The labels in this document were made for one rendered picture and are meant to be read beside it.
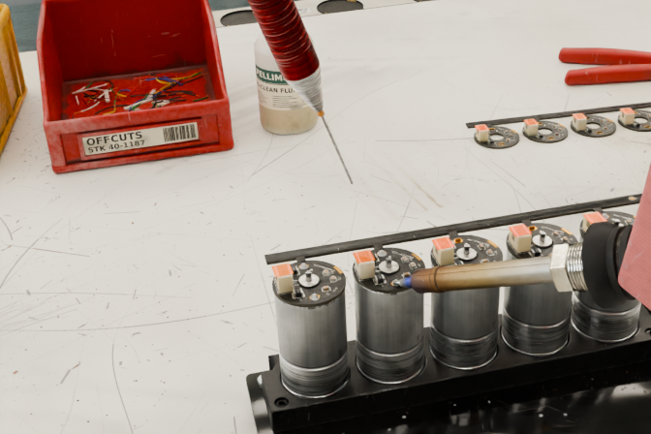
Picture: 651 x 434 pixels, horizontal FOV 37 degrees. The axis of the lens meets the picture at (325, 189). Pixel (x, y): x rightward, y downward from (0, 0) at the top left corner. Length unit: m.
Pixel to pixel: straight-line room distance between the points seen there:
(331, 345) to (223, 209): 0.17
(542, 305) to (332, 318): 0.08
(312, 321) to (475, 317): 0.06
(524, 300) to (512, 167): 0.18
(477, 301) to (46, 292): 0.20
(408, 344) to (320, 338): 0.03
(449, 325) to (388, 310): 0.03
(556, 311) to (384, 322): 0.06
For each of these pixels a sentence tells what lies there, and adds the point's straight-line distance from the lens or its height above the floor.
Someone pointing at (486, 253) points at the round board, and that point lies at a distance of 0.34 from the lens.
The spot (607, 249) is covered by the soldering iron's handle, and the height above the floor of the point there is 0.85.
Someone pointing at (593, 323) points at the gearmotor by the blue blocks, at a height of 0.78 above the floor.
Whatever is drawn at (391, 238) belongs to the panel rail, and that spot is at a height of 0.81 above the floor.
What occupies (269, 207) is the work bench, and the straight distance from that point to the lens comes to 0.49.
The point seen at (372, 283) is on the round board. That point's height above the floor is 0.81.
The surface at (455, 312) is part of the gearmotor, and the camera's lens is 0.34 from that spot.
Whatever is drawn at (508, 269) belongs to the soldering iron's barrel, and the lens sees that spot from 0.30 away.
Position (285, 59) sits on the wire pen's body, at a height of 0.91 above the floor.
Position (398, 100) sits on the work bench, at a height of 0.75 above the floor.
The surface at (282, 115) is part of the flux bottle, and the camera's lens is 0.55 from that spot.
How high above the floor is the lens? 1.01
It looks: 31 degrees down
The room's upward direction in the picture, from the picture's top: 3 degrees counter-clockwise
